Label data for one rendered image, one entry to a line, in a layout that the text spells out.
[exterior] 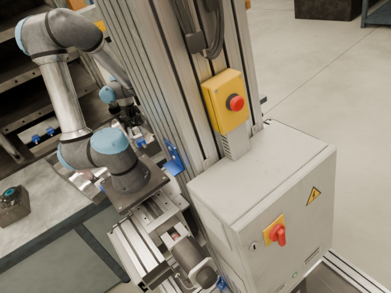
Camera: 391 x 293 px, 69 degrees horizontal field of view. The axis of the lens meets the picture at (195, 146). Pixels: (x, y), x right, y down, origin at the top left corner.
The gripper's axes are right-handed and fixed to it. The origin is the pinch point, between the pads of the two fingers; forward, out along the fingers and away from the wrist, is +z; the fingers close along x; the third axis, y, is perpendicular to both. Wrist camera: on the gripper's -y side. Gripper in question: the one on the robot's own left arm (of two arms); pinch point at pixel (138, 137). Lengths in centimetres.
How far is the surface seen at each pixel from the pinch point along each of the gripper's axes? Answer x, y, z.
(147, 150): 2.2, 1.2, 8.9
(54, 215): -53, 1, 22
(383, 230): 110, 69, 90
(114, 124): -5.5, -27.9, -2.1
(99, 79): 1, -69, -23
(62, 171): -42.8, -21.0, 9.9
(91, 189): -32.4, 5.3, 13.9
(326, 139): 155, -9, 73
